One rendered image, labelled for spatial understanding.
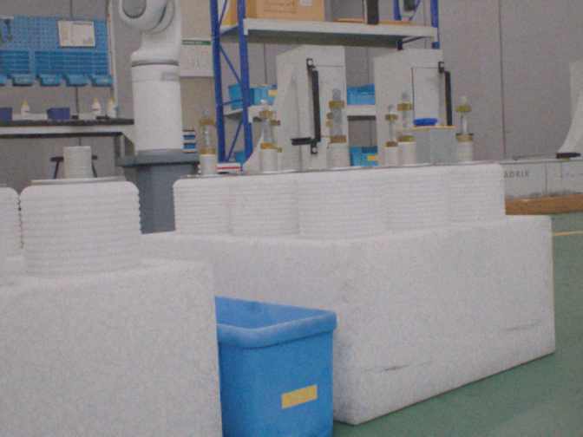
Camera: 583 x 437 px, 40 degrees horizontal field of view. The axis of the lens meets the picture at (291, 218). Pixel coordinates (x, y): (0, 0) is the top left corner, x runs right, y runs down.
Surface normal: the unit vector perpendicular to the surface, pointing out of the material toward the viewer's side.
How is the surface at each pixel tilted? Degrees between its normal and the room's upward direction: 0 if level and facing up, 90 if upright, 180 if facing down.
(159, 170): 90
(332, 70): 90
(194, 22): 90
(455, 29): 90
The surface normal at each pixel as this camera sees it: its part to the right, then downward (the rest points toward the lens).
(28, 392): 0.68, 0.00
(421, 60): 0.45, 0.03
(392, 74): -0.89, 0.07
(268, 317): -0.74, 0.04
